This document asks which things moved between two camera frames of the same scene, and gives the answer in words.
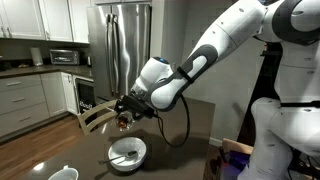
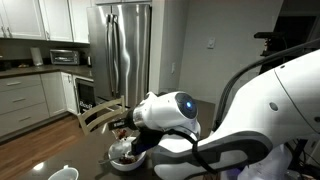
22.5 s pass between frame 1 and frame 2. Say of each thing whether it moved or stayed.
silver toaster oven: stayed
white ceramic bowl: stayed
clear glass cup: moved
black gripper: moved
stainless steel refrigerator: stayed
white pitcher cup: stayed
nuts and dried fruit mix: moved
